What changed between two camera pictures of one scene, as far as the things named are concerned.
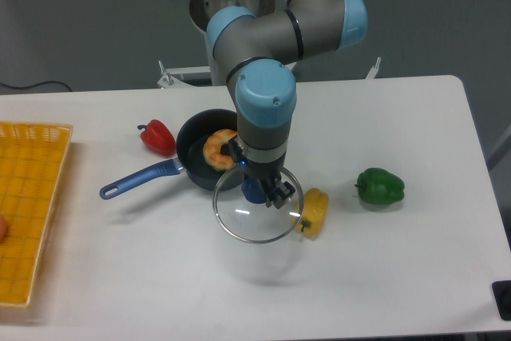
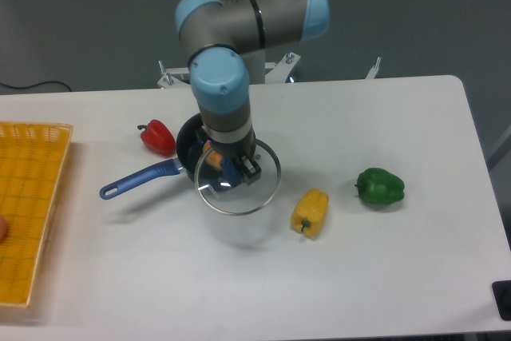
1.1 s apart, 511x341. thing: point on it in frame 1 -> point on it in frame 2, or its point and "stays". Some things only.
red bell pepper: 158,137 stays
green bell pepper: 379,187 stays
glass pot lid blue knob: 255,222 -> 219,184
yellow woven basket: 32,156 stays
